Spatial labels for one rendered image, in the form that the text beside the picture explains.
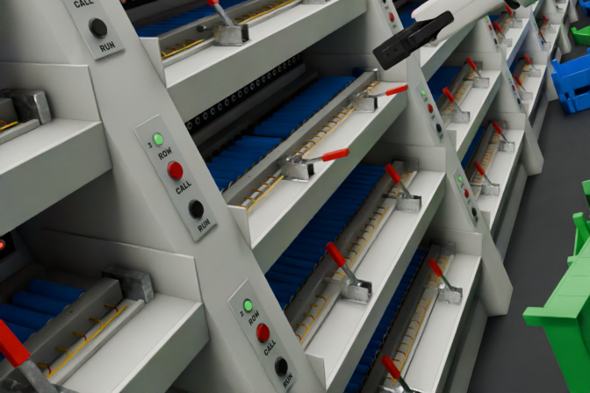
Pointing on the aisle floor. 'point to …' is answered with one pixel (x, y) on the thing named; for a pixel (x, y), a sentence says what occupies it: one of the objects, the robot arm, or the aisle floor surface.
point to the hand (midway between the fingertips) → (395, 49)
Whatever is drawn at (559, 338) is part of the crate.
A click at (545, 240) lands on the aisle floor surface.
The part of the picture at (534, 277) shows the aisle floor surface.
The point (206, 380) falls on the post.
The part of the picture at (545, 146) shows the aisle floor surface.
